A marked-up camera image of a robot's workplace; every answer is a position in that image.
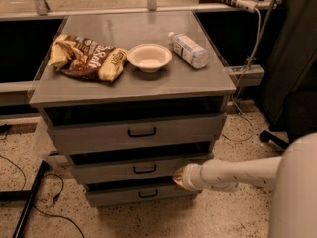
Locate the grey drawer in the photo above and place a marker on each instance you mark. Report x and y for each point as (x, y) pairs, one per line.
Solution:
(120, 135)
(134, 190)
(138, 163)

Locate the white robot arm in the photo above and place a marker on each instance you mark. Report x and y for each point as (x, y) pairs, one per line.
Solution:
(292, 177)

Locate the black office chair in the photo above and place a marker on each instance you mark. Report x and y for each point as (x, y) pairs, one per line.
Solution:
(299, 116)

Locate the white paper bowl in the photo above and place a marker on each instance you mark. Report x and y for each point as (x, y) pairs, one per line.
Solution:
(149, 58)

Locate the grey bottom drawer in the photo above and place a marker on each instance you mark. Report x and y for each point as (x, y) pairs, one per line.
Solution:
(134, 190)

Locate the brown yellow snack bag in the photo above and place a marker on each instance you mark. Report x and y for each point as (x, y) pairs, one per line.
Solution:
(84, 58)

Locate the black floor stand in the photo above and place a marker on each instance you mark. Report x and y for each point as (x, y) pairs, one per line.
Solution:
(28, 196)

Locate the grey top drawer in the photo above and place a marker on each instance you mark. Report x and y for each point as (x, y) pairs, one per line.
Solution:
(120, 135)

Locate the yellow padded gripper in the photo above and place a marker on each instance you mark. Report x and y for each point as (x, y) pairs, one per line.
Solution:
(190, 177)

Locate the grey drawer cabinet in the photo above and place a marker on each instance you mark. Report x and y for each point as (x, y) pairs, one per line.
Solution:
(176, 90)

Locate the metal bracket box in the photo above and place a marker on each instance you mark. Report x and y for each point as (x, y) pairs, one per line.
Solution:
(245, 77)

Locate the clear plastic water bottle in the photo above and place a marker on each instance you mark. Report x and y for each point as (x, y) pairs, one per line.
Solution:
(189, 50)

